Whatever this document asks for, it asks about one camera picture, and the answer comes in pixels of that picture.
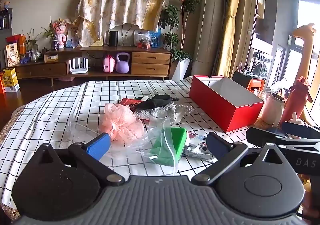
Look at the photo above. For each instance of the plant in glass vase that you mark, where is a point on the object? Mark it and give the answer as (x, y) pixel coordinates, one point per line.
(32, 49)

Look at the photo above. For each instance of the yellow picture snack box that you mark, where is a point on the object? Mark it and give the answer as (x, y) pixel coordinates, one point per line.
(12, 54)

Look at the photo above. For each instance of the black coffee machine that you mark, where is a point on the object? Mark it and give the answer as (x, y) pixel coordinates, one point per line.
(5, 19)

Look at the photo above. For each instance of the beige padded cushion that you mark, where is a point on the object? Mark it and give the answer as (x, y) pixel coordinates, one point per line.
(127, 34)

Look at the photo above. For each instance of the red snack packet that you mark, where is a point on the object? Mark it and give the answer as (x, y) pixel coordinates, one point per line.
(126, 101)

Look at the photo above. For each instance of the pink water bottle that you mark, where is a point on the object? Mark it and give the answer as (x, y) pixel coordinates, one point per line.
(296, 104)

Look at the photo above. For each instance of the white covered standing air conditioner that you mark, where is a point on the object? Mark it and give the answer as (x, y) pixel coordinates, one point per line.
(208, 27)

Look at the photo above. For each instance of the red cardboard box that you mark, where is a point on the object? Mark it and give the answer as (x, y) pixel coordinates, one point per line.
(212, 107)

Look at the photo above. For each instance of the purple kettlebell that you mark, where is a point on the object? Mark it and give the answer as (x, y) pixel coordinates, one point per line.
(122, 67)

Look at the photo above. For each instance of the clear bag of fruit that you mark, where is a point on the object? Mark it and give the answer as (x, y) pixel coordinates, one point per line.
(143, 42)

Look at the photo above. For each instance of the yellow giraffe toy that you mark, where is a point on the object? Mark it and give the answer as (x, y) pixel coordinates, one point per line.
(308, 47)

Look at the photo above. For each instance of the yellow curtain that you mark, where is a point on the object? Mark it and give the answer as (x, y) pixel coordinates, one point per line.
(231, 39)

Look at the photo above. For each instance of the tall drinking glass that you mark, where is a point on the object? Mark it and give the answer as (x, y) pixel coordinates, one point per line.
(106, 38)

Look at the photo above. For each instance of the pink plush doll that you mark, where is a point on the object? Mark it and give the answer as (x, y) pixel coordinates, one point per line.
(60, 31)

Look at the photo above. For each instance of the pale yellow box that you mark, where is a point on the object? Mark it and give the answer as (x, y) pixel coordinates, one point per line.
(97, 43)

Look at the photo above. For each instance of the clear glass cup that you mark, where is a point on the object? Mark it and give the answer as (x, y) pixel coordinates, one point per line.
(158, 119)

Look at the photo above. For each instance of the small white rabbit figure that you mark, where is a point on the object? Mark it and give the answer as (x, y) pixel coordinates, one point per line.
(296, 119)

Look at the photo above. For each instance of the yellow carton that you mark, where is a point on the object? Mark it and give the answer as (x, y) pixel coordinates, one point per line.
(11, 81)

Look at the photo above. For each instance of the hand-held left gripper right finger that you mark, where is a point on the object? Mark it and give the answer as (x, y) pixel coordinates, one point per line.
(217, 147)

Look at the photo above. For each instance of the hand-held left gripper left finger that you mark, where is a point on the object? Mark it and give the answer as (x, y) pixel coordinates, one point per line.
(98, 146)

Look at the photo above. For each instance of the small white mug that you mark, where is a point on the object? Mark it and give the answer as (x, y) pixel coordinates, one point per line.
(38, 54)

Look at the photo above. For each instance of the wooden tv cabinet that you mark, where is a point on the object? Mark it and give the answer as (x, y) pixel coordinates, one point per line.
(150, 58)

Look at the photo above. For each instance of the pink toy case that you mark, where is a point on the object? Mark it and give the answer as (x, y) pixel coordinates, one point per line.
(108, 64)

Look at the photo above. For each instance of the red orange gift bag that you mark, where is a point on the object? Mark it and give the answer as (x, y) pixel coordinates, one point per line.
(21, 42)

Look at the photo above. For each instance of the bubble wrap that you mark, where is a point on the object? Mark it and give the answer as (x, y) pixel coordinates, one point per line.
(142, 114)

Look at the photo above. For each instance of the pink mesh bath pouf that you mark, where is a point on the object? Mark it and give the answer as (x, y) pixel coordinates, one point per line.
(122, 119)

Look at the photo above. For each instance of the clear zip bag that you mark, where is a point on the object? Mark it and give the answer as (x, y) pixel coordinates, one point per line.
(140, 144)

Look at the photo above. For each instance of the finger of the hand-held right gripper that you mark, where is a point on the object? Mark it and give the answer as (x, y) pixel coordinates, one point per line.
(300, 128)
(260, 136)

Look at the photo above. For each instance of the plant in patterned vase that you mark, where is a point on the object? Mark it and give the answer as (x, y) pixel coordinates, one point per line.
(54, 45)

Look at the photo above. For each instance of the small doll figurine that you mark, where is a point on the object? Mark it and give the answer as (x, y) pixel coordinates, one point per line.
(7, 4)

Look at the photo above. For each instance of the black cylinder speaker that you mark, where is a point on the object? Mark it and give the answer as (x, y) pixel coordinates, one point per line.
(113, 38)

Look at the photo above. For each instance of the clear plastic wrapper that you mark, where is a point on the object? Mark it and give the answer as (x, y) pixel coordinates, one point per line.
(80, 129)

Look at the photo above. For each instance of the pink flat box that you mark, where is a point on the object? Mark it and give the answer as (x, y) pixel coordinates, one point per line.
(67, 79)

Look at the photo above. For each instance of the pink steel tumbler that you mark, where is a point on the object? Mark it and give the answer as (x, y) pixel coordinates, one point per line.
(272, 109)

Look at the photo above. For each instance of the cartoon print tissue packet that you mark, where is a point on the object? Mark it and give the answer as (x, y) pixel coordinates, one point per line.
(197, 151)

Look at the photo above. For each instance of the bunch of pens and brushes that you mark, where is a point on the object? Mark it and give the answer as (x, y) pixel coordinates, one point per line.
(243, 68)

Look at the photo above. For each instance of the white router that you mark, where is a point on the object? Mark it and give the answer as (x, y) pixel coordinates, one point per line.
(79, 71)

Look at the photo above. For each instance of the picture frame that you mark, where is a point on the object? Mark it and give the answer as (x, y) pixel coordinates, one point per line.
(72, 37)

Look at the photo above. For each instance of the white lidded mug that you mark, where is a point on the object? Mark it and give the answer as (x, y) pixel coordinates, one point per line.
(260, 94)

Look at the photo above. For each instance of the black white checkered tablecloth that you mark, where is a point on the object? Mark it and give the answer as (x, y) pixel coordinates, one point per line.
(62, 104)

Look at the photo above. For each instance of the green sponge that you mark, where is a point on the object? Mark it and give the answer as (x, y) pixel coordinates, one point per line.
(178, 139)

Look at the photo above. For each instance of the green orange desktop organizer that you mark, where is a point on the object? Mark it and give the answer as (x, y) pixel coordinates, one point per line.
(255, 84)

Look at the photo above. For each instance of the black cloth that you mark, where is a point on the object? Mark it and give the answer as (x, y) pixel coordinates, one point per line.
(157, 101)

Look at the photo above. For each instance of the white planter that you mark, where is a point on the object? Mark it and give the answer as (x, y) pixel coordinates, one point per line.
(181, 69)

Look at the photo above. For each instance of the small blue toy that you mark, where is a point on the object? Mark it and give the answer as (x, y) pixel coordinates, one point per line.
(24, 60)

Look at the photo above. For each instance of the yellow white flat box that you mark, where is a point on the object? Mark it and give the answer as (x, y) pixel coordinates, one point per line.
(50, 58)

